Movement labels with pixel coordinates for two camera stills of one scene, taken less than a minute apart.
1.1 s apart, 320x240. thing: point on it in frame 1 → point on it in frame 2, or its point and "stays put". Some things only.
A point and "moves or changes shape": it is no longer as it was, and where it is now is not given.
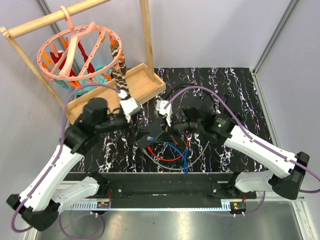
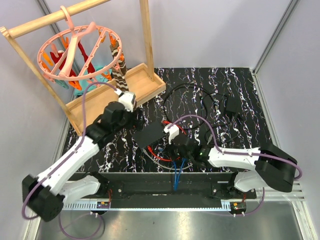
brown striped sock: (119, 71) stays put
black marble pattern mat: (151, 145) stays put
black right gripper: (171, 128) → (175, 156)
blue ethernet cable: (185, 155) moves or changes shape
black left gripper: (126, 120) → (137, 124)
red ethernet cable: (155, 156) moves or changes shape
